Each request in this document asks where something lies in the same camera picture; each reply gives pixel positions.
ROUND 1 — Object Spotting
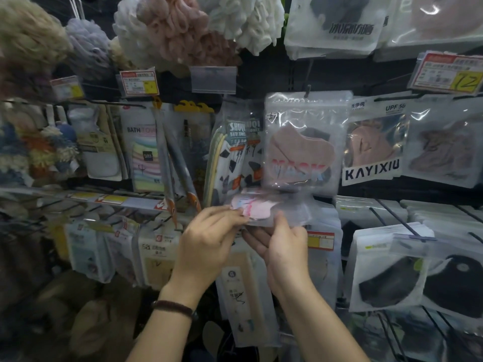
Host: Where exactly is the person's left hand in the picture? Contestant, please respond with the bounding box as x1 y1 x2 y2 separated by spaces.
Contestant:
160 205 250 308

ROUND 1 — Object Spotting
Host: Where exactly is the person's right hand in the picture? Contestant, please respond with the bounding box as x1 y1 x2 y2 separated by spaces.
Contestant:
241 211 313 298

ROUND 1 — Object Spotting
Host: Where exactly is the row of translucent mask packets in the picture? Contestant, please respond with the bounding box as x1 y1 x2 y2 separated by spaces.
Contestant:
301 199 344 310

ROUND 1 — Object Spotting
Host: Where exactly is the clear packet pink mask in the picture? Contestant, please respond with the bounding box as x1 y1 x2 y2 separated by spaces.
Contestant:
263 90 354 197
230 190 314 227

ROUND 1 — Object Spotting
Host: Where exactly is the row of cream mask packets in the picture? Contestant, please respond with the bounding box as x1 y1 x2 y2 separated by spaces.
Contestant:
215 237 282 347

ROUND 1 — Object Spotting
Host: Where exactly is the black mask packet green sticker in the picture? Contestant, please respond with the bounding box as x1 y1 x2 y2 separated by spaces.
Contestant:
348 224 435 313

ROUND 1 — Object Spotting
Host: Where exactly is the grey packet pink mask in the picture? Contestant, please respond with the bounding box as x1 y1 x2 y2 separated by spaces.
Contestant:
341 96 410 187

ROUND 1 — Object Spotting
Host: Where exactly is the white packet beige mask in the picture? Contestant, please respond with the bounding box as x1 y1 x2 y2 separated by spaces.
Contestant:
399 96 483 189

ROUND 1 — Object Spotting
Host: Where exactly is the white packet grey mask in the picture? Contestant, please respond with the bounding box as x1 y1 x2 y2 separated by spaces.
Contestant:
283 0 389 61

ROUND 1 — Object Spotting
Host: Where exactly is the glossy packet pink mask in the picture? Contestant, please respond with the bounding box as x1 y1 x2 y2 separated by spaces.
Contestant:
373 0 483 63

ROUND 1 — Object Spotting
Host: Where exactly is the person's right forearm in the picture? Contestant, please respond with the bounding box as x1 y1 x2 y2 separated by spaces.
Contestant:
281 282 370 362

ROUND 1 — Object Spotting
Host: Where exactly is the red yellow price tag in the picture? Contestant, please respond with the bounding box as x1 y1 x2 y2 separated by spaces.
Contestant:
307 231 336 252

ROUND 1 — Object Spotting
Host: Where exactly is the row of small white packets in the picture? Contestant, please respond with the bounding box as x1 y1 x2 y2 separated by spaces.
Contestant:
64 216 182 291

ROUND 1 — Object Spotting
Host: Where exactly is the black white towel packet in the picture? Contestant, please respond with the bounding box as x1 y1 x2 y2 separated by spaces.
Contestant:
203 116 248 208
241 109 267 189

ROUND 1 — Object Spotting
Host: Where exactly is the pastel striped towel packet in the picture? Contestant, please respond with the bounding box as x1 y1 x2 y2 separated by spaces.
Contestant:
120 105 165 194

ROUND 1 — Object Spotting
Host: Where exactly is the row of clear long packets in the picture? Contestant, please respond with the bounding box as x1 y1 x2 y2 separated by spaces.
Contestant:
152 100 214 227

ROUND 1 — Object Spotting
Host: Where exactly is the cream cap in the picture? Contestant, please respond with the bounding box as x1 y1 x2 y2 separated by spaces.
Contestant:
69 286 142 358

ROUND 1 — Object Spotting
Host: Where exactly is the clear tag holder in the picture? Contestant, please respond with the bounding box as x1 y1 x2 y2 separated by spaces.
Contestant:
190 66 238 96
390 233 438 257

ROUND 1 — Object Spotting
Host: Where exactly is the white bath mitt packet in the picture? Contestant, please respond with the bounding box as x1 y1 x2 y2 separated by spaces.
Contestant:
67 103 129 182

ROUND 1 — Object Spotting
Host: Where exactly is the beige cap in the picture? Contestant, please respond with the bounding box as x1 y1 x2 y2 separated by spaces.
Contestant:
37 271 99 336

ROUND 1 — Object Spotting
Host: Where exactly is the white price tag yellow corner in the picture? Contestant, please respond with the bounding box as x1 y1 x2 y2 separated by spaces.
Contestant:
119 68 160 98
408 50 483 96
50 75 85 102

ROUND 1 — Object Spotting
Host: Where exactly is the multicoloured bath sponge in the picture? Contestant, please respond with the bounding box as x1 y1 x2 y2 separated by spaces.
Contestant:
0 109 80 185

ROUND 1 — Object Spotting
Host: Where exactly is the pink bath sponge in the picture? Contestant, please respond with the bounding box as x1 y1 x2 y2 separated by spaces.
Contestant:
135 0 242 68

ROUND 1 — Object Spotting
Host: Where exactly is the white bath sponge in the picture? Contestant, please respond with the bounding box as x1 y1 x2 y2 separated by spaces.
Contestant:
113 0 159 70

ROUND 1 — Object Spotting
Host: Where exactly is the white fluffy item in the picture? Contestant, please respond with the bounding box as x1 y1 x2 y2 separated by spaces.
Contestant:
196 0 286 57

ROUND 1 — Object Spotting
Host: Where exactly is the grey bath sponge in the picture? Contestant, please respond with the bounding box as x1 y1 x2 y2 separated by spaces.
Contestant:
64 18 114 81

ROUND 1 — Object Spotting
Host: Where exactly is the mauve bath sponge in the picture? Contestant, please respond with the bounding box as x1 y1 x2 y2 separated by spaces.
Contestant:
0 60 57 102

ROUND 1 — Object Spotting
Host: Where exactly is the beige bath sponge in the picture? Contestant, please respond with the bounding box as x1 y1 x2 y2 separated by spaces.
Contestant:
0 0 72 72

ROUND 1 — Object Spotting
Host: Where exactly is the dark beaded bracelet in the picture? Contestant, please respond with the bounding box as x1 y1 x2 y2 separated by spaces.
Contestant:
150 299 199 322

